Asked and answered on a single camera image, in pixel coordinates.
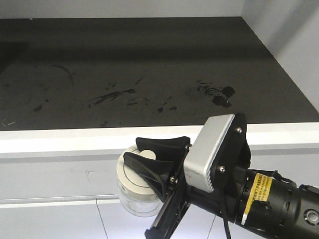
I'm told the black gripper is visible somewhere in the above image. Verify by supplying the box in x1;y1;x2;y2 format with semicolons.
124;113;251;239

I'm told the glass jar with cream lid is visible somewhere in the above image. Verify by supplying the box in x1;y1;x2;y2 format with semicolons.
116;145;162;217

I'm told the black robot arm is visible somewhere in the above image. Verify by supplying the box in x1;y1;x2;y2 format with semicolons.
124;114;319;239

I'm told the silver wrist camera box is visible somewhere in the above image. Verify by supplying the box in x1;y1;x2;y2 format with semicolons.
183;114;235;193

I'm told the black camera cable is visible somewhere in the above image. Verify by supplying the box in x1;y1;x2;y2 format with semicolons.
220;194;232;239

